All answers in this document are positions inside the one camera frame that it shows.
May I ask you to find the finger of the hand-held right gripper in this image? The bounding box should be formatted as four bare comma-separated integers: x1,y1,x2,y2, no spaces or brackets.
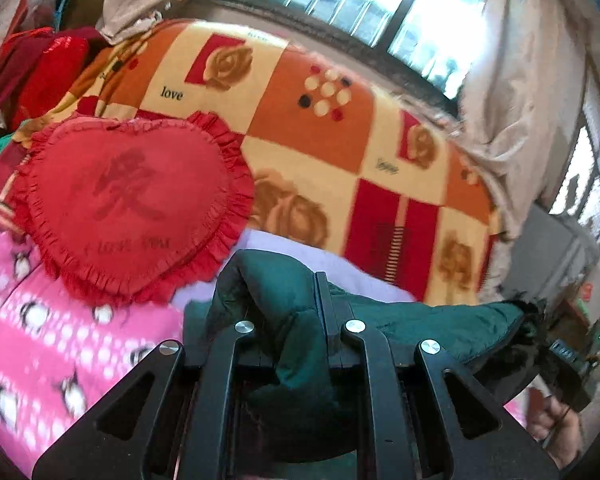
510,299,549,347

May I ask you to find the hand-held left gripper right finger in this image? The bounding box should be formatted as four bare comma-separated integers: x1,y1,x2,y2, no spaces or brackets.
314,271,557,480

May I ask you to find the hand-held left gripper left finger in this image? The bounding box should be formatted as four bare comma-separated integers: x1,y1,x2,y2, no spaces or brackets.
31,319,277,480

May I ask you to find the green quilted puffer jacket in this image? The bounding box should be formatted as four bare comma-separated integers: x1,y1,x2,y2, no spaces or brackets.
182,249,548,463

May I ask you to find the person's right hand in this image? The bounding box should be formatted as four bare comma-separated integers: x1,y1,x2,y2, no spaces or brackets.
527,389,584,472

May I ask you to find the grey cabinet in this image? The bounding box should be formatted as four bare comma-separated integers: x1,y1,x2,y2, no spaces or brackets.
500,205,600,307

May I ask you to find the lilac bed sheet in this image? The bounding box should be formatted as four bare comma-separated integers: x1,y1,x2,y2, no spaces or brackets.
170,229,417,307

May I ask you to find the side window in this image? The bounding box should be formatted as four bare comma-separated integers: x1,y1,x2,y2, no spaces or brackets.
549,94,600,247

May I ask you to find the pink penguin print blanket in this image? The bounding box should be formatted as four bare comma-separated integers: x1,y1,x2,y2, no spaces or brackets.
0,220,531,479

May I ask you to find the red heart-shaped frilled pillow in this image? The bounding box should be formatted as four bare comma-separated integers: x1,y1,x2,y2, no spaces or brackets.
10,112,257,309

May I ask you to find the orange rose print blanket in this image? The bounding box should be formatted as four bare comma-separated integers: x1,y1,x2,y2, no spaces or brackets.
0,19,504,307

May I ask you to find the barred window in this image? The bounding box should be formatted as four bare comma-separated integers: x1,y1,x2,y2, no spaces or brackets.
187,0,502,107

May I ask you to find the shiny red bag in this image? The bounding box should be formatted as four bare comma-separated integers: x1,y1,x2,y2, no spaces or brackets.
10,35,92,129

